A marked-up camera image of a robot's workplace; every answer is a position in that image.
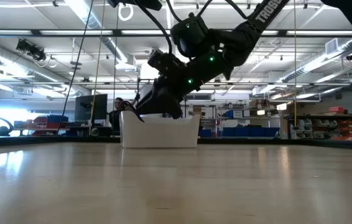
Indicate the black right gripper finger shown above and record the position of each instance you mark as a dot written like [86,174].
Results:
[145,105]

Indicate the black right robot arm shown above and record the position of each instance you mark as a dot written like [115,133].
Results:
[244,34]

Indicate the white plastic bin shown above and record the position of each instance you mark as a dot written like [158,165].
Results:
[160,130]

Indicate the person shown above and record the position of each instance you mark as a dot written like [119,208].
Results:
[115,119]

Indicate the black monitor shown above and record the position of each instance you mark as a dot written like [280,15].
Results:
[86,107]

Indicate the row of blue bins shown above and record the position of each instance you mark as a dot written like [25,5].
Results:
[250,131]

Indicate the black ceiling fixture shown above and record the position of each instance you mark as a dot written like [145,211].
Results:
[31,49]

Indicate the shelf with red bins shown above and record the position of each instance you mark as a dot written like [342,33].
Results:
[334,124]

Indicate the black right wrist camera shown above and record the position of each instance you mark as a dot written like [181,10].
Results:
[165,62]

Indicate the silver ceiling duct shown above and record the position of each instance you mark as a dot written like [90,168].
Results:
[95,21]

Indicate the black aluminium table frame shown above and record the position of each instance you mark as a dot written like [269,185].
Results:
[257,143]

